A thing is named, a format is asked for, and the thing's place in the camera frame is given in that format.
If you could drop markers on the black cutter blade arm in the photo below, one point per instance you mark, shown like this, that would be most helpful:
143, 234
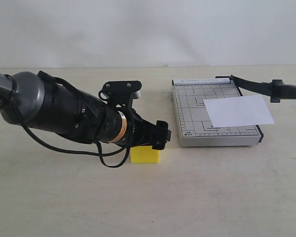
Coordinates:
277, 90

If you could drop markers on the yellow cube block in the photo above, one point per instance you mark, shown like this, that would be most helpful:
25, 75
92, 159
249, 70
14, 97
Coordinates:
144, 154

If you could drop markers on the white paper sheet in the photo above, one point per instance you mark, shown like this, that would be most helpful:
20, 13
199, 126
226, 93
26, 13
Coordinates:
238, 111

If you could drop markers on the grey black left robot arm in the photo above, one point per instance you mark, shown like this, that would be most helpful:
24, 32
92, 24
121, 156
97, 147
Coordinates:
44, 102

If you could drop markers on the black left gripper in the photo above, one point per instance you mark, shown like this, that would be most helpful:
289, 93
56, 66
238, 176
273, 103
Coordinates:
140, 132

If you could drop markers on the grey paper cutter base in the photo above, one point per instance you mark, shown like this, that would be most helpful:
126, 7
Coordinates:
193, 122

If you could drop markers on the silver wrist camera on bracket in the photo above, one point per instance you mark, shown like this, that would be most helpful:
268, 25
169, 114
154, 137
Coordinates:
120, 93

